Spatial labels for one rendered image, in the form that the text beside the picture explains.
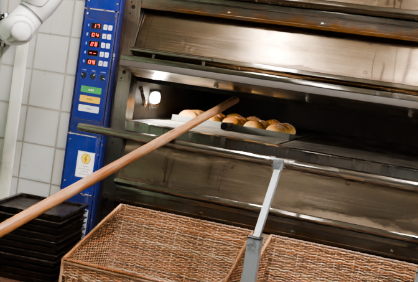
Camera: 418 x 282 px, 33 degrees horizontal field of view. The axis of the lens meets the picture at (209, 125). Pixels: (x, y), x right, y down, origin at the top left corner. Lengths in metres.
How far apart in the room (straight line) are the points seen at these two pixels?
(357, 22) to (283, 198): 0.70
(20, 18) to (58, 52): 0.50
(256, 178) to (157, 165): 0.40
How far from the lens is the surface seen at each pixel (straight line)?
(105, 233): 2.69
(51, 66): 2.95
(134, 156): 2.12
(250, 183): 2.66
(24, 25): 2.45
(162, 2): 2.78
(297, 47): 2.63
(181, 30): 2.75
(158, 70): 2.59
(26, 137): 3.00
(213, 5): 2.71
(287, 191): 2.64
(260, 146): 2.64
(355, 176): 2.22
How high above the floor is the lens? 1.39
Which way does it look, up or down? 4 degrees down
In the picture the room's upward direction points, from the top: 8 degrees clockwise
